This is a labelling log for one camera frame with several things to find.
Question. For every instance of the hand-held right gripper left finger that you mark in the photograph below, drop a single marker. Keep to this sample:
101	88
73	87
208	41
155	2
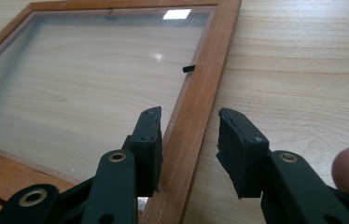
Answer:
147	155

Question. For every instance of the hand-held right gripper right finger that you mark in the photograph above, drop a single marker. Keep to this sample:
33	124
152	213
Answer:
241	155

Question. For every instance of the wooden picture frame with glass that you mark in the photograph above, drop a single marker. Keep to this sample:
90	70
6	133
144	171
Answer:
200	93

